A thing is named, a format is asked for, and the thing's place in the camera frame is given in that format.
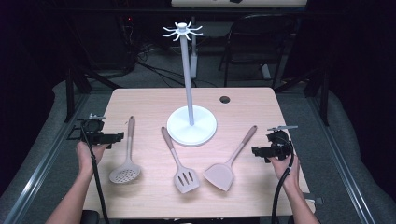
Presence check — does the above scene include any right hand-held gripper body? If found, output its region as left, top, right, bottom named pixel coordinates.
left=266, top=125, right=299, bottom=161

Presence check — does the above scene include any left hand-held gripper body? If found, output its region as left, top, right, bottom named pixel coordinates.
left=78, top=113, right=108, bottom=147

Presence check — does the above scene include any beige skimmer spoon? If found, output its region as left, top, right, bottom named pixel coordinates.
left=108, top=115, right=142, bottom=185

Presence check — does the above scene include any beige solid spatula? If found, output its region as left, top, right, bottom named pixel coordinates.
left=203, top=124, right=259, bottom=192

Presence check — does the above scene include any white utensil rack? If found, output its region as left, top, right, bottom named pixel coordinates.
left=162, top=21, right=218, bottom=147

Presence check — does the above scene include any beige slotted spatula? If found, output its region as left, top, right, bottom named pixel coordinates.
left=160, top=126, right=201, bottom=194

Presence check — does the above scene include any person's left hand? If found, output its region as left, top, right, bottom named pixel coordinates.
left=76, top=140, right=108, bottom=175

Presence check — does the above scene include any person's right hand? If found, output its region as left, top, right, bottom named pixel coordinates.
left=268, top=153, right=302, bottom=189

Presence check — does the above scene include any black metal stand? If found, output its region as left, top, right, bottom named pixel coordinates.
left=274, top=66, right=331, bottom=127
left=64, top=66, right=122, bottom=124

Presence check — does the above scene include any grey table clamp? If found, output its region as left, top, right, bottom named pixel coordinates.
left=300, top=190, right=325, bottom=206

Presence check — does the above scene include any black rounded object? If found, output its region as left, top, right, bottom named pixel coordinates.
left=80, top=209, right=101, bottom=224

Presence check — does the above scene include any black chair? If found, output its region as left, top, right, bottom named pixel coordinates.
left=218, top=13, right=297, bottom=90

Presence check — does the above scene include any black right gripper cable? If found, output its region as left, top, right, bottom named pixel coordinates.
left=270, top=141, right=296, bottom=224

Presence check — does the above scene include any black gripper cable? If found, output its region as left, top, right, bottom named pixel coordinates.
left=270, top=141, right=296, bottom=224
left=80, top=125, right=110, bottom=224

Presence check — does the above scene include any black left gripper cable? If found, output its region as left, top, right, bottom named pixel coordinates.
left=80, top=125, right=110, bottom=224

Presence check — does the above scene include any aluminium rail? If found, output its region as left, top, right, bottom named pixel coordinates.
left=3, top=92, right=92, bottom=224
left=306, top=96, right=378, bottom=224

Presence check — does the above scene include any tangle of black floor cables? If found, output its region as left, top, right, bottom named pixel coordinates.
left=118, top=15, right=219, bottom=89

